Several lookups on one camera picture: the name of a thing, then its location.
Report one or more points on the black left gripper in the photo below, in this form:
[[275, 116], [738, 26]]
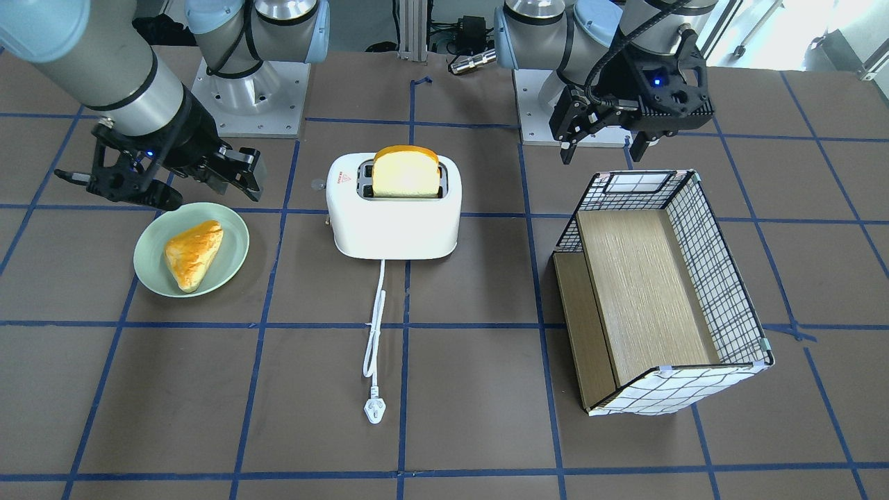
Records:
[[620, 85]]

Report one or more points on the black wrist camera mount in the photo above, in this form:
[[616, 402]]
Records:
[[123, 166]]

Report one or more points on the light green plate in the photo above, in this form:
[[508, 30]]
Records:
[[149, 254]]

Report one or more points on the black power adapter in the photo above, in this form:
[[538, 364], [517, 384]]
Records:
[[471, 35]]

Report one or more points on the golden triangular pastry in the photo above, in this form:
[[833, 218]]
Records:
[[189, 255]]

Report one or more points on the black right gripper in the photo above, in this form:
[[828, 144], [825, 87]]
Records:
[[186, 142]]

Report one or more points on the yellow toast slice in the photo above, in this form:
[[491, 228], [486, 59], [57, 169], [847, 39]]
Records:
[[406, 171]]

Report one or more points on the aluminium frame post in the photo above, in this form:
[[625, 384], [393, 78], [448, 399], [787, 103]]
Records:
[[412, 21]]

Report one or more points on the white two-slot toaster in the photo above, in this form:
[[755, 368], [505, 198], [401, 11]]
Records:
[[391, 228]]

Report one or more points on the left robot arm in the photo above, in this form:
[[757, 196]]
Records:
[[579, 41]]

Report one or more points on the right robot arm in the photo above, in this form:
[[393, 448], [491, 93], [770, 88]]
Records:
[[92, 50]]

